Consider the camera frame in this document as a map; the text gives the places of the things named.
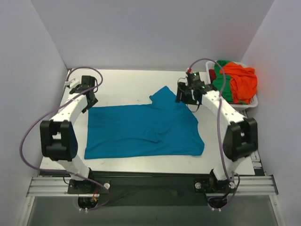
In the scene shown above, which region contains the blue t shirt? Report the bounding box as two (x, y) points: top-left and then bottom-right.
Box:
(84, 86), (205, 160)

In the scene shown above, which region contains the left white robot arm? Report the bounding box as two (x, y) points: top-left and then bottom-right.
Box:
(40, 85), (98, 194)

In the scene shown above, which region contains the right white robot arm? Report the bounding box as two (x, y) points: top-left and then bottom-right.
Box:
(175, 82), (258, 192)

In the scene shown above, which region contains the red t shirt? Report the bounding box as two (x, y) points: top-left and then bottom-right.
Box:
(209, 69), (217, 83)

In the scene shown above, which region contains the green t shirt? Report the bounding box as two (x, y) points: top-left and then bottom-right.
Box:
(212, 60), (247, 104)

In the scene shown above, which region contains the white plastic laundry basket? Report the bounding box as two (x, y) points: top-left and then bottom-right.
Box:
(204, 61), (258, 111)

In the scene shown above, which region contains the orange t shirt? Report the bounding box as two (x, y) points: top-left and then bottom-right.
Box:
(223, 62), (257, 105)

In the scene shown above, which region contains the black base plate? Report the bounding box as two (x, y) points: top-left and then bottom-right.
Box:
(67, 170), (232, 208)

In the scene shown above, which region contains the aluminium frame rail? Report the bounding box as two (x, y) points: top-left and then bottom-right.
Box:
(26, 177), (69, 197)

